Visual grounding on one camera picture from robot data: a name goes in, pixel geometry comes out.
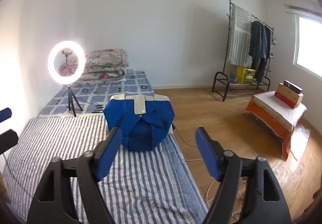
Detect beige and blue jacket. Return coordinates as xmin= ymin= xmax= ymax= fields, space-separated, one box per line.
xmin=103 ymin=94 xmax=175 ymax=151

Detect black clothes rack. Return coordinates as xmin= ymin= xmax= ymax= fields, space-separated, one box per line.
xmin=211 ymin=1 xmax=275 ymax=101

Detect dark hanging clothes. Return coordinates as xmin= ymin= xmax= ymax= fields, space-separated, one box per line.
xmin=249 ymin=21 xmax=272 ymax=83

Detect black tripod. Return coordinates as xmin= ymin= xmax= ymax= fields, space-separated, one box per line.
xmin=65 ymin=85 xmax=83 ymax=117

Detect orange covered bench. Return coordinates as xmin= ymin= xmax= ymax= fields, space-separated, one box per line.
xmin=245 ymin=91 xmax=307 ymax=161

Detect blue checked bed sheet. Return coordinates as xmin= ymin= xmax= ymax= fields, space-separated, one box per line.
xmin=38 ymin=69 xmax=154 ymax=118

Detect blue striped quilt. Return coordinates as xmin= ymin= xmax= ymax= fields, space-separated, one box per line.
xmin=3 ymin=114 xmax=207 ymax=223

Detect floral folded comforter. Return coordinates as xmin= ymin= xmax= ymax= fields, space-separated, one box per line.
xmin=76 ymin=49 xmax=129 ymax=85

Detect stacked boxes on bench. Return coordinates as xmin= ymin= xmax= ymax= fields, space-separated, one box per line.
xmin=274 ymin=83 xmax=303 ymax=108

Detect yellow box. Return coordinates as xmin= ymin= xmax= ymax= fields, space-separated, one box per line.
xmin=236 ymin=66 xmax=255 ymax=84

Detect window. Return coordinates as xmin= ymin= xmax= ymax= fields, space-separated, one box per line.
xmin=293 ymin=15 xmax=321 ymax=79

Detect striped hanging cloth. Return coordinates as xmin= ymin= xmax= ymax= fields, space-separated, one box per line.
xmin=228 ymin=4 xmax=252 ymax=66

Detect white cable on floor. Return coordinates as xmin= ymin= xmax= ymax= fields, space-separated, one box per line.
xmin=204 ymin=176 xmax=248 ymax=217

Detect ring light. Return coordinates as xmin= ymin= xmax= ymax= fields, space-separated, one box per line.
xmin=47 ymin=41 xmax=86 ymax=85

